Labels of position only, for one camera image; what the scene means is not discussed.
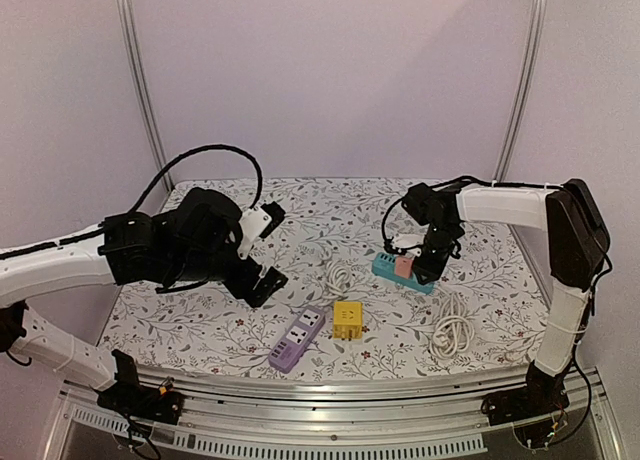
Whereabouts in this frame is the purple power strip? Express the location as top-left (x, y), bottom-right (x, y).
top-left (268, 307), bottom-right (326, 373)

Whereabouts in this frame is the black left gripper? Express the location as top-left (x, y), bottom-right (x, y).
top-left (167, 243), bottom-right (288, 307)

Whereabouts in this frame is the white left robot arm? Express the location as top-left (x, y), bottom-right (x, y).
top-left (1, 211), bottom-right (287, 414)

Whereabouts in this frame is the left aluminium frame post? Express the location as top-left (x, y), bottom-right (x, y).
top-left (116, 0), bottom-right (167, 171)

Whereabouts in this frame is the aluminium frame post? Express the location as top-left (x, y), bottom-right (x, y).
top-left (489, 0), bottom-right (551, 193)
top-left (116, 0), bottom-right (167, 171)

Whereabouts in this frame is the teal power strip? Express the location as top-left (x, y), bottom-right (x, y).
top-left (372, 252), bottom-right (434, 294)

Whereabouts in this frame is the white cable of purple strip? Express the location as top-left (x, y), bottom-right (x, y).
top-left (314, 248), bottom-right (351, 302)

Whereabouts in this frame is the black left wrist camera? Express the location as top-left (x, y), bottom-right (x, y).
top-left (174, 187), bottom-right (242, 244)

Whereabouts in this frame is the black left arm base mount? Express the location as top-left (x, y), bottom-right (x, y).
top-left (96, 350), bottom-right (185, 425)

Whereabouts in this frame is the aluminium front rail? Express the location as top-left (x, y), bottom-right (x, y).
top-left (37, 362), bottom-right (624, 460)

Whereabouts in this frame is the white cable of teal strip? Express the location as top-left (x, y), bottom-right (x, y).
top-left (429, 292), bottom-right (477, 361)

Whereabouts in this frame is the pink charger plug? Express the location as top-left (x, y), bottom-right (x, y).
top-left (394, 256), bottom-right (414, 279)

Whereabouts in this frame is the right aluminium frame post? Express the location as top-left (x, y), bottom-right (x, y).
top-left (489, 0), bottom-right (551, 193)

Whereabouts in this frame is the yellow cube socket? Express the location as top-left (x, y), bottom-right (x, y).
top-left (332, 300), bottom-right (363, 341)

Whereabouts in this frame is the floral table mat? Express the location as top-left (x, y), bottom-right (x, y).
top-left (100, 179), bottom-right (548, 383)

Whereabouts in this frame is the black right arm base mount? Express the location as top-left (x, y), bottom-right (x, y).
top-left (480, 363), bottom-right (570, 426)

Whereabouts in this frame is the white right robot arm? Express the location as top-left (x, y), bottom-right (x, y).
top-left (400, 176), bottom-right (612, 378)

